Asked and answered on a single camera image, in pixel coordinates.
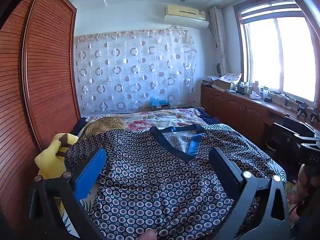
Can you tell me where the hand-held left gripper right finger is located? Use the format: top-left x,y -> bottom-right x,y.
209,146 -> 292,240

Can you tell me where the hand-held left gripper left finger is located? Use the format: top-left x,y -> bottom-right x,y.
27,147 -> 108,240

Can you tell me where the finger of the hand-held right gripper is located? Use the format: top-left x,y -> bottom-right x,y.
294,133 -> 320,144
274,115 -> 317,133

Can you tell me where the navy patterned shirt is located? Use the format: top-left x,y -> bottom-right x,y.
65,124 -> 278,240

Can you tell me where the palm leaf bed sheet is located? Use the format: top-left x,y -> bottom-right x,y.
56,160 -> 287,233

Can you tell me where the yellow plush toy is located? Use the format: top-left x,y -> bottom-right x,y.
34,132 -> 79,213

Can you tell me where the golden patterned pillow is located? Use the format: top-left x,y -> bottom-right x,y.
81,116 -> 128,140

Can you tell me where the long wooden cabinet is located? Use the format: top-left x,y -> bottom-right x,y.
200,84 -> 320,153

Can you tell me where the large window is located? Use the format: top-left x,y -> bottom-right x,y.
234,0 -> 320,103

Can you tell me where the floral wrapping paper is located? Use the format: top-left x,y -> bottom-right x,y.
223,72 -> 242,83

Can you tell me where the floral blanket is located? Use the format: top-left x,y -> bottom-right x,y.
110,107 -> 208,132

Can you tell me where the open cardboard box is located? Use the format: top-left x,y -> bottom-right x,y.
212,79 -> 235,91

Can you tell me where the blue plastic toy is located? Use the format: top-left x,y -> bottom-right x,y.
149,97 -> 171,108

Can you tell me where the sheer circle-patterned curtain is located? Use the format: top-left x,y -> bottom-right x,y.
74,29 -> 198,113

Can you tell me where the wooden louvered wardrobe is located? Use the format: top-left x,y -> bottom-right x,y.
0,0 -> 82,230

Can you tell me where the white gathered window curtain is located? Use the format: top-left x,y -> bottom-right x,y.
209,6 -> 228,78

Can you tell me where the wall air conditioner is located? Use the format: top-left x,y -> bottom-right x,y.
164,4 -> 209,29

